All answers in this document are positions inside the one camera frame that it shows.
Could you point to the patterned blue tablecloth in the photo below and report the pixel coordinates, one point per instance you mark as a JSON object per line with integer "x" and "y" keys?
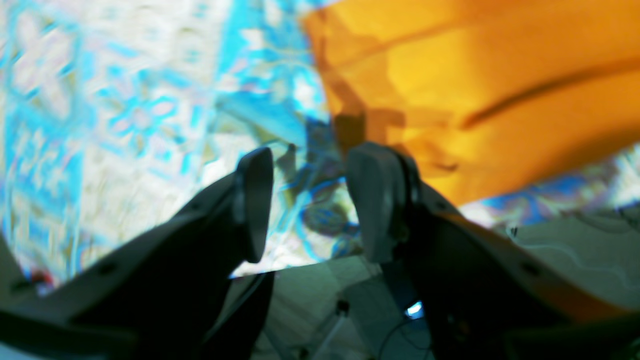
{"x": 115, "y": 112}

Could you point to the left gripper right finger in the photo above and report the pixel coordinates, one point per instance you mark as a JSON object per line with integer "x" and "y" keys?
{"x": 483, "y": 298}

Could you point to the orange T-shirt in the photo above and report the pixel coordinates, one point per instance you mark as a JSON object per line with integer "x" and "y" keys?
{"x": 487, "y": 96}

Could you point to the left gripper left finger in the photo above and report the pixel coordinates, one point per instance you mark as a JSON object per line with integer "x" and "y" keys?
{"x": 159, "y": 296}

